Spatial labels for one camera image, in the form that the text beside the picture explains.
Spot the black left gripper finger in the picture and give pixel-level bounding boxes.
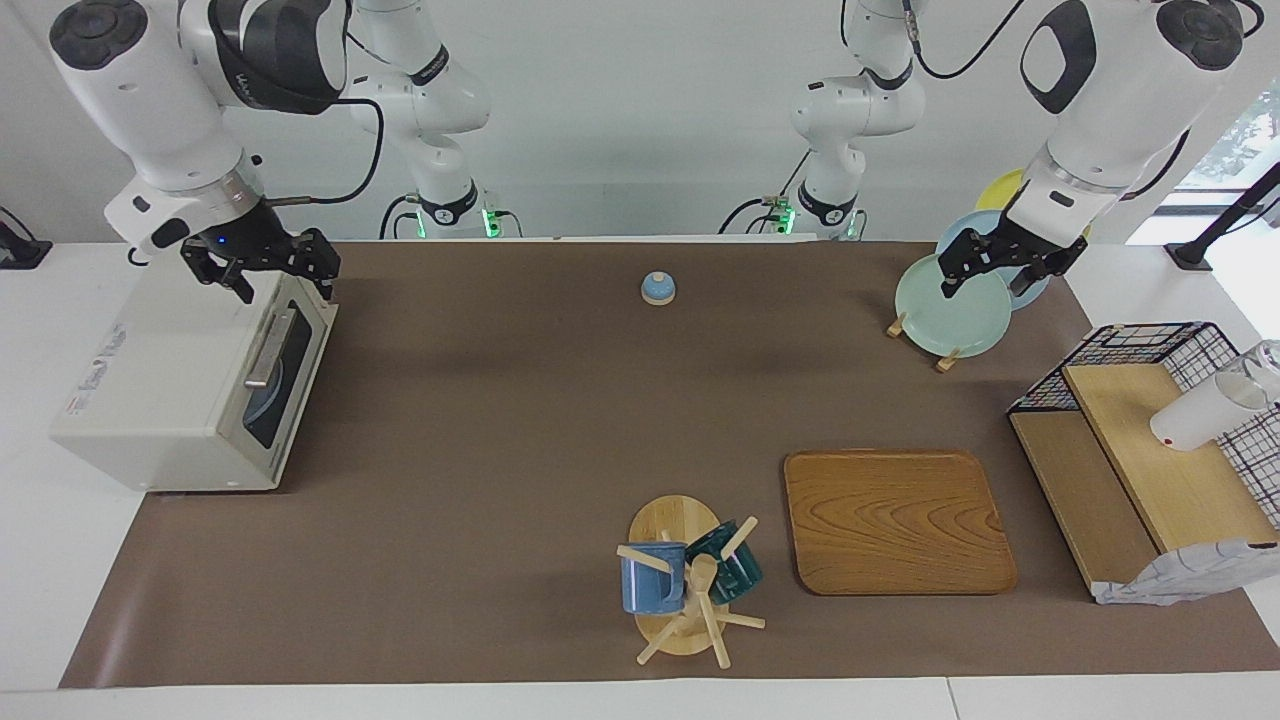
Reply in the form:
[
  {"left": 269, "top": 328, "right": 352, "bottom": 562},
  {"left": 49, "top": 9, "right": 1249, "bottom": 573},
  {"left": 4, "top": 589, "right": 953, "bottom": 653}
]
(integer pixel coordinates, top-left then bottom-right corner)
[
  {"left": 938, "top": 230, "right": 986, "bottom": 299},
  {"left": 1008, "top": 240, "right": 1089, "bottom": 298}
]

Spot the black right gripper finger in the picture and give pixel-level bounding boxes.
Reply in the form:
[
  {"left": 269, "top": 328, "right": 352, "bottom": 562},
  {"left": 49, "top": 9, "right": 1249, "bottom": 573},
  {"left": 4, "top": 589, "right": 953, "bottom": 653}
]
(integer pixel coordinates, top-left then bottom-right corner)
[
  {"left": 183, "top": 248, "right": 256, "bottom": 304},
  {"left": 290, "top": 228, "right": 341, "bottom": 301}
]

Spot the glass oven door with handle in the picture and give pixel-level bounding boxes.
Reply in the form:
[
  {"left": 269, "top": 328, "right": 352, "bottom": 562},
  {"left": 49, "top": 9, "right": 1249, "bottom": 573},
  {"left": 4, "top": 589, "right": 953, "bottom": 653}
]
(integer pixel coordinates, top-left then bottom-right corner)
[{"left": 240, "top": 272, "right": 339, "bottom": 491}]

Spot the white toaster oven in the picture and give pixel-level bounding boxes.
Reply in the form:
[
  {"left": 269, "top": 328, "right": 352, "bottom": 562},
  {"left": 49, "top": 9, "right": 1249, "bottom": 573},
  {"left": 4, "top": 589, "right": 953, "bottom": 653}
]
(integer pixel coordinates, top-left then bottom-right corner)
[{"left": 50, "top": 240, "right": 339, "bottom": 493}]

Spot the large light blue plate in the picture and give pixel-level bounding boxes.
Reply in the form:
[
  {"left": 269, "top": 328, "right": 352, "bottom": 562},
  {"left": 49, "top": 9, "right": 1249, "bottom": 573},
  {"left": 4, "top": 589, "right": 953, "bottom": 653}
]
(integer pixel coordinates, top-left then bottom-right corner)
[{"left": 936, "top": 210, "right": 1051, "bottom": 311}]

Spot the yellow plate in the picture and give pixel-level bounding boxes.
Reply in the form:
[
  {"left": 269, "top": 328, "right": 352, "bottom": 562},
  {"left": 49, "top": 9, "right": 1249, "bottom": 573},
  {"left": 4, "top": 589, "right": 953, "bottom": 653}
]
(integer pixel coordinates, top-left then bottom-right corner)
[{"left": 975, "top": 168, "right": 1091, "bottom": 241}]

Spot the pale green plate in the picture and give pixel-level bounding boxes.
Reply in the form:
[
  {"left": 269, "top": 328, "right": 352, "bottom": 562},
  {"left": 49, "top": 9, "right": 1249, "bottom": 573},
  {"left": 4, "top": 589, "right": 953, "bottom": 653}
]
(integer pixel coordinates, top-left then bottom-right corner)
[{"left": 894, "top": 253, "right": 1013, "bottom": 358}]

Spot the wooden plate rack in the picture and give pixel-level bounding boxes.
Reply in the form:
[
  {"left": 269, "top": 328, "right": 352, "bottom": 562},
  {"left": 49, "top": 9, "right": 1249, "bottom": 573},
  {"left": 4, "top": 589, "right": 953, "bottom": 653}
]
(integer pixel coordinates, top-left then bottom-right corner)
[{"left": 886, "top": 312, "right": 963, "bottom": 373}]

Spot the black table clamp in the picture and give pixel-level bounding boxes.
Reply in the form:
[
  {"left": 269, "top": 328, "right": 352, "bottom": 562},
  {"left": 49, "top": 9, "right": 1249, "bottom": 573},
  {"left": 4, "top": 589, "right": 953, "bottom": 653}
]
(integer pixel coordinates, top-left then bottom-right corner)
[{"left": 0, "top": 205, "right": 53, "bottom": 271}]

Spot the white plastic cup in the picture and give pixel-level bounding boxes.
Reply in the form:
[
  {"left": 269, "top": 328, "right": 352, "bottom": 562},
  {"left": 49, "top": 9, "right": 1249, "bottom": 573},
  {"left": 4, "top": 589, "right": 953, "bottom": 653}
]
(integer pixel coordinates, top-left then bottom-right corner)
[{"left": 1149, "top": 372, "right": 1271, "bottom": 452}]

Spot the brown table mat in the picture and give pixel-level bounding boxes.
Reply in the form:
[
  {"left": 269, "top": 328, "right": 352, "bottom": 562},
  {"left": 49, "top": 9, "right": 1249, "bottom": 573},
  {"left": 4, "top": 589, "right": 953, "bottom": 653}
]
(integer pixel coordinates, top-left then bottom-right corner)
[{"left": 58, "top": 240, "right": 1280, "bottom": 689}]

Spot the clear glass cup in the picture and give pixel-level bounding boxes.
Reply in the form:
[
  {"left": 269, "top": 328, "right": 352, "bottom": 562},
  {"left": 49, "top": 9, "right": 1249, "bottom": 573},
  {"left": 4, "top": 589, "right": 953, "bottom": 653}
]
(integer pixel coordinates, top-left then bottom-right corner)
[{"left": 1225, "top": 340, "right": 1280, "bottom": 406}]

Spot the wooden stepped shelf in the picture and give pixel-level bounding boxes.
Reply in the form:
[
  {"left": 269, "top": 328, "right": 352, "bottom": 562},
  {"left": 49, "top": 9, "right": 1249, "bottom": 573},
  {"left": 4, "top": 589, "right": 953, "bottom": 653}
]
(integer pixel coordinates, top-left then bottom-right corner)
[{"left": 1008, "top": 362, "right": 1280, "bottom": 601}]

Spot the wooden serving tray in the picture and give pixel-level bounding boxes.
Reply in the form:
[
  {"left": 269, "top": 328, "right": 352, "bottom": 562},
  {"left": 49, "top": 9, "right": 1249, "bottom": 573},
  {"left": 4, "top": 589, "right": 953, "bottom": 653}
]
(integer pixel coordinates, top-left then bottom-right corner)
[{"left": 783, "top": 449, "right": 1019, "bottom": 597}]

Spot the white patterned cloth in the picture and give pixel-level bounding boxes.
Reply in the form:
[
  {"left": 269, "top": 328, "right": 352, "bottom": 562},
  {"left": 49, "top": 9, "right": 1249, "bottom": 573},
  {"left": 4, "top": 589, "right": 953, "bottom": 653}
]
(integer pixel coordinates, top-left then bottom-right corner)
[{"left": 1092, "top": 538, "right": 1280, "bottom": 607}]

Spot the dark green enamel mug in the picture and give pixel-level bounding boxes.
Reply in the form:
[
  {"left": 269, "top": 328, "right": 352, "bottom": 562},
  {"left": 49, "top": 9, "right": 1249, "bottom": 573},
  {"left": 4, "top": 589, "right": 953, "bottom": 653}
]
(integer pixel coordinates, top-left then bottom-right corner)
[{"left": 686, "top": 520, "right": 765, "bottom": 605}]

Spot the wooden mug tree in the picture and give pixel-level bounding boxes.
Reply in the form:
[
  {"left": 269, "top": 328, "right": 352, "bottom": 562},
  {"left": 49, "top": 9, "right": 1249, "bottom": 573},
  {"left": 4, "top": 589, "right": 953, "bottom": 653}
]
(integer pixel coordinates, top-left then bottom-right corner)
[{"left": 616, "top": 494, "right": 767, "bottom": 669}]

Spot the blue enamel mug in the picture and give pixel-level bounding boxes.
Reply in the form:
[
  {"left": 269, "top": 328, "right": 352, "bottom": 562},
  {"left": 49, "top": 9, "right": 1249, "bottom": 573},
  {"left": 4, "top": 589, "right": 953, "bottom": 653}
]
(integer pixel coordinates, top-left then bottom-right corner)
[{"left": 620, "top": 541, "right": 689, "bottom": 615}]

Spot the black base cable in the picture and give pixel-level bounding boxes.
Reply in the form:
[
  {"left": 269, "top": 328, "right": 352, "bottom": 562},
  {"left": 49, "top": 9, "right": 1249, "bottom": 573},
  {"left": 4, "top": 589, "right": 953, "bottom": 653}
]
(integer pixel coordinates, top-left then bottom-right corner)
[
  {"left": 720, "top": 150, "right": 813, "bottom": 237},
  {"left": 379, "top": 194, "right": 423, "bottom": 241}
]

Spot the black wire basket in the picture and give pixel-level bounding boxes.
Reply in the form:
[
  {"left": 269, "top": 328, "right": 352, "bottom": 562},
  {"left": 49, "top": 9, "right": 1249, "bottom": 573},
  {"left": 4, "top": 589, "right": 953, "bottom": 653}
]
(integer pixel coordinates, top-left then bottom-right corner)
[{"left": 1007, "top": 321, "right": 1280, "bottom": 531}]

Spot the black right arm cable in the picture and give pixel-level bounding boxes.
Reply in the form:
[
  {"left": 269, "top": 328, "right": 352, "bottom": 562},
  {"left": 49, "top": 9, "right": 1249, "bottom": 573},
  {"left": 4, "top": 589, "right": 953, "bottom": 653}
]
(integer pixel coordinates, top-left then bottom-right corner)
[{"left": 262, "top": 95, "right": 386, "bottom": 206}]

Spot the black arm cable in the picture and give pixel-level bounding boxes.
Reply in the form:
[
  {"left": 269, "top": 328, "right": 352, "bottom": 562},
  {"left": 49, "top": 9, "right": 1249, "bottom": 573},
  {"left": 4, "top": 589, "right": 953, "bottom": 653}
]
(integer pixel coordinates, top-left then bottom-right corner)
[
  {"left": 903, "top": 0, "right": 1043, "bottom": 81},
  {"left": 262, "top": 95, "right": 386, "bottom": 206}
]

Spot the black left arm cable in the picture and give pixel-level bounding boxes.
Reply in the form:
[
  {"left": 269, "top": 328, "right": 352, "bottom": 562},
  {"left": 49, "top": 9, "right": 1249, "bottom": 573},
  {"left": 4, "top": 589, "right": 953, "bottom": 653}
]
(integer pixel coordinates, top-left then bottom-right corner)
[{"left": 903, "top": 0, "right": 1043, "bottom": 81}]

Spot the black camera stand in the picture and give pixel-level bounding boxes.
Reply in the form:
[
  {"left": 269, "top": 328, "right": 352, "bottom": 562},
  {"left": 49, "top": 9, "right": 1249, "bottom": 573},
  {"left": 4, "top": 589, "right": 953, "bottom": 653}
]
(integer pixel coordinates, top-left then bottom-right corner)
[{"left": 1165, "top": 160, "right": 1280, "bottom": 271}]

